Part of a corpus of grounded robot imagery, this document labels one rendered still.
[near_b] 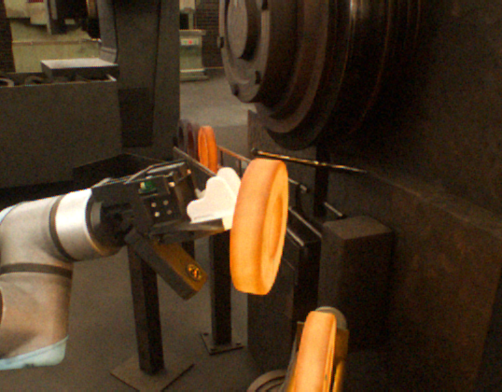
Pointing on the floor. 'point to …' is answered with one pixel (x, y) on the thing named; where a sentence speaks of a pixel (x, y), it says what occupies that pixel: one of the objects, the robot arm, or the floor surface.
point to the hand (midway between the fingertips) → (260, 211)
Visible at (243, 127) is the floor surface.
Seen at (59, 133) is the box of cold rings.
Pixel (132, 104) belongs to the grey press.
